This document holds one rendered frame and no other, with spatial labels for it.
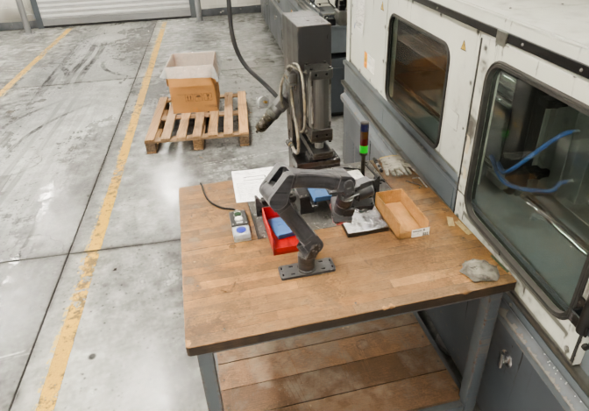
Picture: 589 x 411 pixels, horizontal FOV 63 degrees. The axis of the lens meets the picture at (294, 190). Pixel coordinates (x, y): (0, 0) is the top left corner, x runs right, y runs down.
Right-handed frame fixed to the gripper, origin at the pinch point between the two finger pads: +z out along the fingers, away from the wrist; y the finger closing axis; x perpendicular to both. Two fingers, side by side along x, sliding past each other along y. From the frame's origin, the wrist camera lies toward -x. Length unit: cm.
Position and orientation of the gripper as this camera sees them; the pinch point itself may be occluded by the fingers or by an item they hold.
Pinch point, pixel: (337, 219)
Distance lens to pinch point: 180.1
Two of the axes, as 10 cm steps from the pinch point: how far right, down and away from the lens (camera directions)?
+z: -0.6, 4.9, 8.7
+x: -9.9, 0.7, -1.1
